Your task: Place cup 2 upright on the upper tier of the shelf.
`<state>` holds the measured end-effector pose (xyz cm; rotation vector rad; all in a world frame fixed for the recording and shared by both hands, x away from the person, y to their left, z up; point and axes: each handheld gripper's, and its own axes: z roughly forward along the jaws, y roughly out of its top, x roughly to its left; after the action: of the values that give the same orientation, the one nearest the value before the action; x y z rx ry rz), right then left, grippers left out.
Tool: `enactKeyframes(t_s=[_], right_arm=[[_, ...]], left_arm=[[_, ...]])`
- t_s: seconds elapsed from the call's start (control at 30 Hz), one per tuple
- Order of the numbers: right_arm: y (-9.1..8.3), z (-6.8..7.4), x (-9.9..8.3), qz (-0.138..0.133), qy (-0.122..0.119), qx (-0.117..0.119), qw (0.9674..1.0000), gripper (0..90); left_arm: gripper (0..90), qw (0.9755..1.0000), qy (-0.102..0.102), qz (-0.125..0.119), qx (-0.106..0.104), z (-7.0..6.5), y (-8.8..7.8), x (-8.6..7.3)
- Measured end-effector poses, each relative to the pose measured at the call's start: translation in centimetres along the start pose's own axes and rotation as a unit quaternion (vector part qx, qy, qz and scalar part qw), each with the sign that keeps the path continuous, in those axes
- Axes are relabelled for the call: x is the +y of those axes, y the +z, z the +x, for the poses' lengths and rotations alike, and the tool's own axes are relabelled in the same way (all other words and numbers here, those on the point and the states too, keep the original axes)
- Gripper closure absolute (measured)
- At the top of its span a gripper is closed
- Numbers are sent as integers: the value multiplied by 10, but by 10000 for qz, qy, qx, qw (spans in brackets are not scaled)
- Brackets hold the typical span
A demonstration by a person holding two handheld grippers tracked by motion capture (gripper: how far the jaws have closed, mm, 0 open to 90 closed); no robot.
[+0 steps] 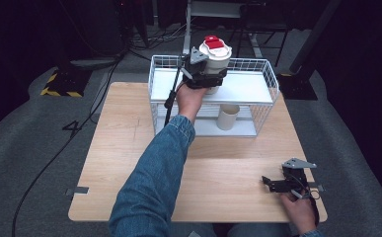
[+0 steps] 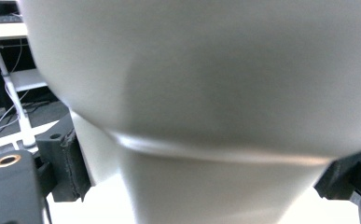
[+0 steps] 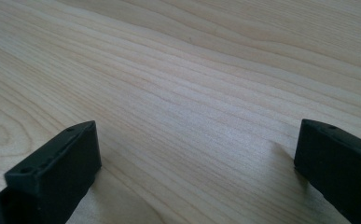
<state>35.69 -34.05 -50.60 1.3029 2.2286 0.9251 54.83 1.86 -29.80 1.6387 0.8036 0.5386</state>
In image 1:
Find white metal stand pole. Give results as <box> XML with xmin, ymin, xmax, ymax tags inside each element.
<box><xmin>182</xmin><ymin>0</ymin><xmax>193</xmax><ymax>55</ymax></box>

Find grey metal table bracket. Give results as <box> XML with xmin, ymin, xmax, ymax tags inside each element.
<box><xmin>308</xmin><ymin>182</ymin><xmax>325</xmax><ymax>194</ymax></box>
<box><xmin>65</xmin><ymin>186</ymin><xmax>90</xmax><ymax>198</ymax></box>

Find yellow-black striped stand base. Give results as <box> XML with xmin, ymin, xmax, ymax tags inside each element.
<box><xmin>39</xmin><ymin>68</ymin><xmax>93</xmax><ymax>99</ymax></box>

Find left hand-held gripper black cable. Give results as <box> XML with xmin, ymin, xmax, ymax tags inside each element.
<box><xmin>163</xmin><ymin>64</ymin><xmax>184</xmax><ymax>128</ymax></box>

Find black slanted pole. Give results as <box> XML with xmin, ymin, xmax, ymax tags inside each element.
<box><xmin>288</xmin><ymin>0</ymin><xmax>344</xmax><ymax>75</ymax></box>

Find tangle of black cables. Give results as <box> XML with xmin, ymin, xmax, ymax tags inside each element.
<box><xmin>125</xmin><ymin>21</ymin><xmax>187</xmax><ymax>62</ymax></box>

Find person's legs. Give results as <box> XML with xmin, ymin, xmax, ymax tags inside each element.
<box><xmin>170</xmin><ymin>221</ymin><xmax>293</xmax><ymax>237</ymax></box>

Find white canister with red lid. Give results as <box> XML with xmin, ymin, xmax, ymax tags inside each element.
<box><xmin>198</xmin><ymin>35</ymin><xmax>233</xmax><ymax>96</ymax></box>

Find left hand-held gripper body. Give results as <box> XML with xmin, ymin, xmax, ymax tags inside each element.
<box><xmin>180</xmin><ymin>46</ymin><xmax>213</xmax><ymax>90</ymax></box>

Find person's left hand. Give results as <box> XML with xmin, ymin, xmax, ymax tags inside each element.
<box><xmin>175</xmin><ymin>82</ymin><xmax>210</xmax><ymax>124</ymax></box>

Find person's right hand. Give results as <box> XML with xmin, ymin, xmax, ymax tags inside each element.
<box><xmin>279</xmin><ymin>192</ymin><xmax>319</xmax><ymax>235</ymax></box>

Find hand-held gripper black cable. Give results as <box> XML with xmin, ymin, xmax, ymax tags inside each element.
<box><xmin>163</xmin><ymin>64</ymin><xmax>184</xmax><ymax>128</ymax></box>
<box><xmin>289</xmin><ymin>177</ymin><xmax>322</xmax><ymax>229</ymax></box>

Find beige cup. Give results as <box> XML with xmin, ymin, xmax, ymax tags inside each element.
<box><xmin>215</xmin><ymin>104</ymin><xmax>241</xmax><ymax>131</ymax></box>

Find black stand base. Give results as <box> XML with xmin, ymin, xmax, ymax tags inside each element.
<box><xmin>276</xmin><ymin>72</ymin><xmax>319</xmax><ymax>102</ymax></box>

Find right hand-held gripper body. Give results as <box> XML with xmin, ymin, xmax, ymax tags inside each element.
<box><xmin>281</xmin><ymin>157</ymin><xmax>318</xmax><ymax>196</ymax></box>

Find black stool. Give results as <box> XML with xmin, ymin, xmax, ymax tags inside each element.
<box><xmin>227</xmin><ymin>2</ymin><xmax>292</xmax><ymax>68</ymax></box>

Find right hand-held gripper black cable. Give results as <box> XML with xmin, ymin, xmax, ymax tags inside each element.
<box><xmin>289</xmin><ymin>177</ymin><xmax>322</xmax><ymax>229</ymax></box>

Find long black floor cable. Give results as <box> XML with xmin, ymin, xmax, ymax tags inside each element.
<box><xmin>11</xmin><ymin>57</ymin><xmax>122</xmax><ymax>237</ymax></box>

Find white wire rack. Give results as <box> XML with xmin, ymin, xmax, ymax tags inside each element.
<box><xmin>147</xmin><ymin>54</ymin><xmax>281</xmax><ymax>138</ymax></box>

